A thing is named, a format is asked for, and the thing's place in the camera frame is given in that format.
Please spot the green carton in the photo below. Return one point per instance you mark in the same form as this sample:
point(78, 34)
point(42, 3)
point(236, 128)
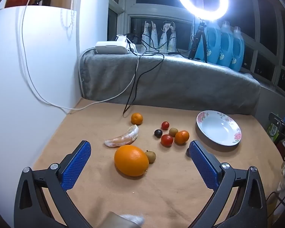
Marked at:
point(272, 133)

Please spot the white cabinet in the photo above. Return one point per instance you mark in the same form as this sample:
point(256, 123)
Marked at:
point(9, 87)

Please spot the black tripod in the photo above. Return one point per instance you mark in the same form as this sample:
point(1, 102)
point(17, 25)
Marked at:
point(199, 38)

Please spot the large cherry tomato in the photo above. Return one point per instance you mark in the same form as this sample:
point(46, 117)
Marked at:
point(166, 140)

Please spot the small tangerine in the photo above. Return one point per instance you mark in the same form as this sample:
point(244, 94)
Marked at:
point(182, 137)
point(136, 118)

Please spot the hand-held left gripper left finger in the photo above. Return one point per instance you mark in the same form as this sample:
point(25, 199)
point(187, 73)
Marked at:
point(77, 163)

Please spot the pale blurred cloth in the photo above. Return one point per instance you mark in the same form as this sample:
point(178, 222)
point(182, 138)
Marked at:
point(123, 220)

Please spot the white charger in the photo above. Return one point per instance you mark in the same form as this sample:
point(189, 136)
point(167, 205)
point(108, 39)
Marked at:
point(122, 39)

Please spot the printed refill pouch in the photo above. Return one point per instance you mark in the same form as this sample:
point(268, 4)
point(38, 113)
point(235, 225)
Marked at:
point(172, 39)
point(145, 36)
point(153, 35)
point(163, 36)

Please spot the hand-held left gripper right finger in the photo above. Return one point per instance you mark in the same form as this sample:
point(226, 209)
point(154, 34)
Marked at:
point(204, 163)

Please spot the blue detergent bottle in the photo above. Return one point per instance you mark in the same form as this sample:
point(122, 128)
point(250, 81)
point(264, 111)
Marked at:
point(237, 52)
point(226, 47)
point(213, 45)

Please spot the white floral plate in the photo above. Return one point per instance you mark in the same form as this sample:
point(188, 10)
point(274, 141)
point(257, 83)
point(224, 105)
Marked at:
point(216, 130)

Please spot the white power strip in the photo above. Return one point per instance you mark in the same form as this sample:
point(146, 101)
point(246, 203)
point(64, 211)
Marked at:
point(109, 47)

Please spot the orange peeled pomelo segment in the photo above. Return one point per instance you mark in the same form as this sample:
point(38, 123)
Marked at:
point(116, 142)

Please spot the large orange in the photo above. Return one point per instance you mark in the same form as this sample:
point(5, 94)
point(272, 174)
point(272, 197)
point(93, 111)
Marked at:
point(130, 160)

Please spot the grey blanket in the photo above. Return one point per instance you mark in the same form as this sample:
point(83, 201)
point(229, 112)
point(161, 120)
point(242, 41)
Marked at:
point(180, 83)

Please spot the white peeled pomelo segment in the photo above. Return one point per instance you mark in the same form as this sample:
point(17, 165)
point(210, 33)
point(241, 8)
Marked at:
point(133, 133)

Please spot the brown longan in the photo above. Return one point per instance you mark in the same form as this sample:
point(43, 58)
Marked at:
point(150, 156)
point(173, 132)

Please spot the small cherry tomato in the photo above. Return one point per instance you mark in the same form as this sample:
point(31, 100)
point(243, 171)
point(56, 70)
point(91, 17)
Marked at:
point(165, 125)

